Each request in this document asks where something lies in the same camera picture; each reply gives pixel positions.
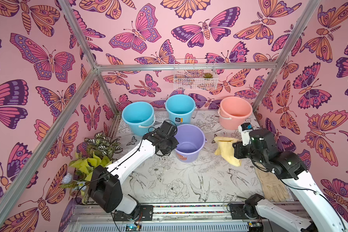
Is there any purple plastic bucket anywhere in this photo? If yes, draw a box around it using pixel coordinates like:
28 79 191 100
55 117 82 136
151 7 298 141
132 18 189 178
175 124 206 163

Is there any yellow cleaning cloth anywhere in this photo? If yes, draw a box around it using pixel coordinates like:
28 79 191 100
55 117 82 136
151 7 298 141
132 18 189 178
214 136 242 167

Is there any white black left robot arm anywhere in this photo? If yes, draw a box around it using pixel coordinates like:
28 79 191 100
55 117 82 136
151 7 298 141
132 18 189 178
88 120 179 220

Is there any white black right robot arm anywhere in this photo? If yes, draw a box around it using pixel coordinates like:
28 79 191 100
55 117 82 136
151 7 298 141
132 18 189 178
233 123 348 232

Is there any left light blue bucket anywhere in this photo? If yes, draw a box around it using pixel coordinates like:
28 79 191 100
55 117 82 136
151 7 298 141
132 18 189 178
122 101 155 136

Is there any light blue bucket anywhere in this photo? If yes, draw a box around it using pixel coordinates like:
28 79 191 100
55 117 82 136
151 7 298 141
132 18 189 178
165 94 196 125
122 101 155 136

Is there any middle light blue bucket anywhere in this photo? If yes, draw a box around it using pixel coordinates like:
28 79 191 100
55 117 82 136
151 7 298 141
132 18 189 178
165 94 196 125

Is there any pink plastic bucket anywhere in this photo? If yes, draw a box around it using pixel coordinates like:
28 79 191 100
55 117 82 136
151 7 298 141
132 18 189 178
218 96 253 130

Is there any beige work glove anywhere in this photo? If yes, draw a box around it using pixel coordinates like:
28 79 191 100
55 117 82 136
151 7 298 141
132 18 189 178
255 168 290 202

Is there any potted green leafy plant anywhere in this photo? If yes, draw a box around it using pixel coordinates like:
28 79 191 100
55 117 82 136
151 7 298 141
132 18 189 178
61 132 123 205

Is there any small green succulent plant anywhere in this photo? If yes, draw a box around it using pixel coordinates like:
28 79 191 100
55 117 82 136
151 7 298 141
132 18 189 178
203 72 213 79

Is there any white wire wall basket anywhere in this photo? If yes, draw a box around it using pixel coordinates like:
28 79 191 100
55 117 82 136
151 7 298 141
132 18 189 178
172 63 218 91

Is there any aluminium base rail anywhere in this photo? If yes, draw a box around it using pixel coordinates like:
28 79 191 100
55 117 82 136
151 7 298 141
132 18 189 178
66 202 311 232

